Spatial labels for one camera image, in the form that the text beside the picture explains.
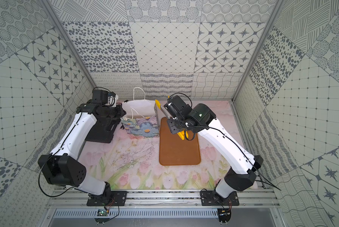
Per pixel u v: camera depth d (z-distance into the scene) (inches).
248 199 30.0
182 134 23.3
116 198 28.9
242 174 16.0
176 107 17.6
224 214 28.5
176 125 22.5
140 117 30.0
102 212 28.2
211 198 26.2
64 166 16.4
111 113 27.2
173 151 35.6
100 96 24.5
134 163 33.9
